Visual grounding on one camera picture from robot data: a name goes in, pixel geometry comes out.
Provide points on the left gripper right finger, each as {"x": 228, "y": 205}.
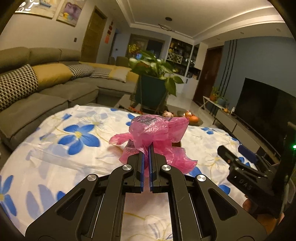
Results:
{"x": 199, "y": 209}

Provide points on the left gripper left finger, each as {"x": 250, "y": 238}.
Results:
{"x": 93, "y": 209}

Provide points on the pink plastic bag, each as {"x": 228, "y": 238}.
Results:
{"x": 161, "y": 132}

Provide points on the operator hand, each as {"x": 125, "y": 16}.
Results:
{"x": 268, "y": 221}

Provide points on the grey tv console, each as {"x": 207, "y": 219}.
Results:
{"x": 237, "y": 130}

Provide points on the white blue floral tablecloth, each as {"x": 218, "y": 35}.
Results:
{"x": 69, "y": 145}

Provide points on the black flat television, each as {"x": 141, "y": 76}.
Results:
{"x": 267, "y": 111}

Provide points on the small potted plants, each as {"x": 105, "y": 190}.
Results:
{"x": 215, "y": 96}

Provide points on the small white side table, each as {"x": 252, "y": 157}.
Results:
{"x": 215, "y": 105}

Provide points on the dark wooden door right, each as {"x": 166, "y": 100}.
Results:
{"x": 208, "y": 74}

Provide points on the grey sectional sofa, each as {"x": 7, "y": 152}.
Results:
{"x": 106, "y": 85}

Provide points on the potted green plant dark pot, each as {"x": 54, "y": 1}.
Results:
{"x": 156, "y": 81}

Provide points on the mustard yellow cushion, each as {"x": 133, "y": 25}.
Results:
{"x": 49, "y": 75}

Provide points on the display cabinet white base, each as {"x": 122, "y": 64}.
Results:
{"x": 185, "y": 59}

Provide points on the black white patterned cushion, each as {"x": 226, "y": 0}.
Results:
{"x": 17, "y": 84}

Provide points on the wooden door left wall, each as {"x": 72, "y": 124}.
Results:
{"x": 93, "y": 35}

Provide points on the purple wall painting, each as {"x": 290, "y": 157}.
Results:
{"x": 70, "y": 12}

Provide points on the sailboat wall painting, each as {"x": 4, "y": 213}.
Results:
{"x": 44, "y": 8}

